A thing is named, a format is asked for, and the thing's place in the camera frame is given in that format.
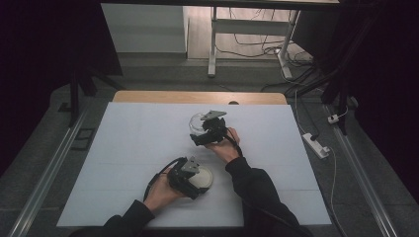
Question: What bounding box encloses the white power strip cable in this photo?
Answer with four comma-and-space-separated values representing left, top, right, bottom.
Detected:
324, 146, 339, 211

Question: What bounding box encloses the person's right hand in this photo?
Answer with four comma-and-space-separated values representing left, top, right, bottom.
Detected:
204, 127, 243, 165

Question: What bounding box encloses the black metal stand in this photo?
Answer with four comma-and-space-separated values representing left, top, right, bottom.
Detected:
286, 6, 383, 136
67, 58, 126, 127

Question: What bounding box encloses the clear glass jar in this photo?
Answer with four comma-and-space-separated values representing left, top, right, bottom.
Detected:
188, 112, 211, 136

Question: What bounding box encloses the cream round jar lid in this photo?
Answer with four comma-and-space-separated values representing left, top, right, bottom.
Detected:
195, 164, 214, 191

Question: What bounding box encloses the white-legged desk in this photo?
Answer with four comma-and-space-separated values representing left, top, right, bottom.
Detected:
98, 0, 340, 80

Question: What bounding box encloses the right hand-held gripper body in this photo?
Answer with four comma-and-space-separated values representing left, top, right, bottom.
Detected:
200, 110, 229, 145

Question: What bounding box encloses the white power strip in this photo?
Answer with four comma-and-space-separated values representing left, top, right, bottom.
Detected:
301, 132, 331, 160

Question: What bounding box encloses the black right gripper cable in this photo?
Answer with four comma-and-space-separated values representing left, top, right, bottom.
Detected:
225, 127, 310, 237

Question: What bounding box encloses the aluminium floor rail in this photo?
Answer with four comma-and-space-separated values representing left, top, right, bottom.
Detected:
324, 105, 399, 237
6, 110, 88, 237

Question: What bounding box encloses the tangle of floor cables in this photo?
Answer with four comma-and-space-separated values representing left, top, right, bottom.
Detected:
215, 8, 314, 67

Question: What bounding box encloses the black floor frame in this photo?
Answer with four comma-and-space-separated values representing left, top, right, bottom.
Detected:
70, 127, 97, 152

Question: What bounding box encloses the white table mat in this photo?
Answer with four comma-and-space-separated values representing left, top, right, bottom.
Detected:
56, 101, 332, 229

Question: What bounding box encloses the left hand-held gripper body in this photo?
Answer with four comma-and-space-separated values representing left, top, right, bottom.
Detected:
166, 156, 202, 198

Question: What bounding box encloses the black curtain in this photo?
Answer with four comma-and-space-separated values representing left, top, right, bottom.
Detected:
0, 0, 123, 179
293, 0, 419, 205

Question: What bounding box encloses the person's left hand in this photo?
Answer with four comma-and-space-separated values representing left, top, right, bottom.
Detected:
143, 166, 188, 213

